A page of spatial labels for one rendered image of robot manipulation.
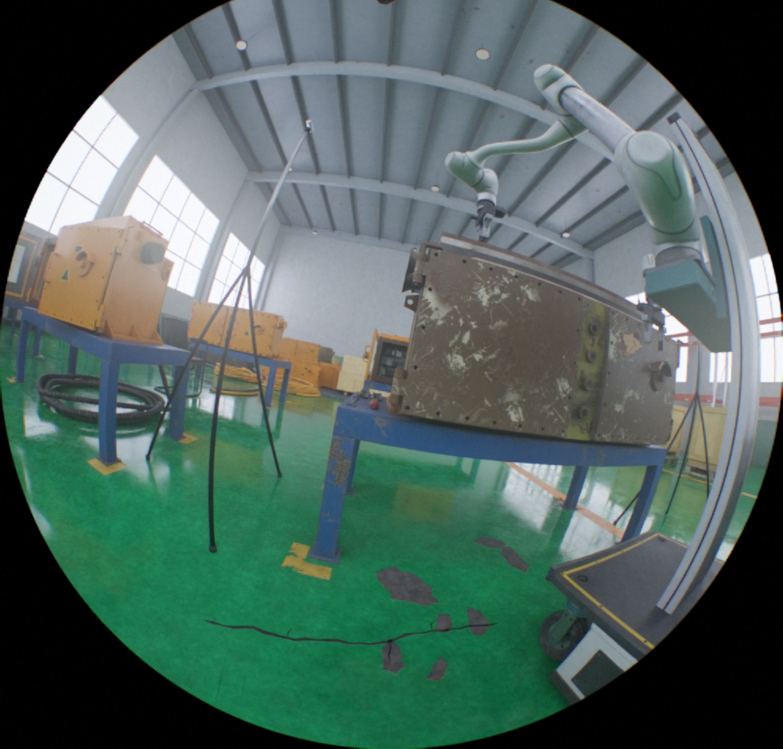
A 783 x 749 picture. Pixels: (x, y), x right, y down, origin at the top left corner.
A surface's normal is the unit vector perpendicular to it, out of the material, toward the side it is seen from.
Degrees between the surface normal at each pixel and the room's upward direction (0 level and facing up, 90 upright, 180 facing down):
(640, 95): 180
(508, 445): 90
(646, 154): 95
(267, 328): 90
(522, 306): 90
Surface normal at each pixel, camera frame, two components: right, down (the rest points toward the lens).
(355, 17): -0.19, 0.98
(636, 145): -0.80, -0.07
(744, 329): -0.97, -0.20
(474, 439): 0.04, -0.05
